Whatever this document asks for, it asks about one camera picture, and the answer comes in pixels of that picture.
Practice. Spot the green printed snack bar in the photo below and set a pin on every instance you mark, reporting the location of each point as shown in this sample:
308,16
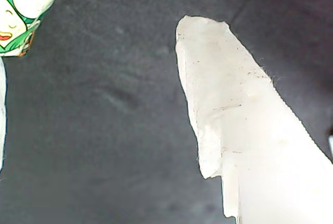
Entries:
23,5

